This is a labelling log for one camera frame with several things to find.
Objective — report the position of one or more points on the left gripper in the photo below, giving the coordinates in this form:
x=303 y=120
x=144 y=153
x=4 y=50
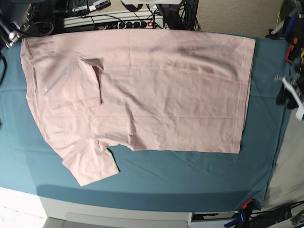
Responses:
x=298 y=82

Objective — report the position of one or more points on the pink T-shirt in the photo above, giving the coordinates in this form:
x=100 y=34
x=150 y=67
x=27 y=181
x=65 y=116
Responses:
x=146 y=89

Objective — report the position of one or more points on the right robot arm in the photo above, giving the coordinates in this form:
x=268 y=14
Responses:
x=23 y=18

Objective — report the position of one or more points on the orange black clamp right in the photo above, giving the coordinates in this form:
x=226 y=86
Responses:
x=293 y=50

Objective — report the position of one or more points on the blue clamp top right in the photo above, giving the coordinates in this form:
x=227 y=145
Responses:
x=287 y=30

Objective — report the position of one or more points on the orange blue clamp bottom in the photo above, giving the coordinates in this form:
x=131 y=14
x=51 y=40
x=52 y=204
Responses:
x=242 y=216

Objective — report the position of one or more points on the white power strip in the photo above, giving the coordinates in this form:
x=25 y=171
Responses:
x=107 y=22

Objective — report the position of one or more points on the teal table cloth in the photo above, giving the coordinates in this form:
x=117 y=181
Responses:
x=151 y=180

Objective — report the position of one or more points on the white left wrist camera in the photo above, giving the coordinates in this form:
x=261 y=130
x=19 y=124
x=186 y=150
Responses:
x=296 y=95

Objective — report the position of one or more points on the yellow handled pliers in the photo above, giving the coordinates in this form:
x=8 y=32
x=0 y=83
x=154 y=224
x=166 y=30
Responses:
x=302 y=57

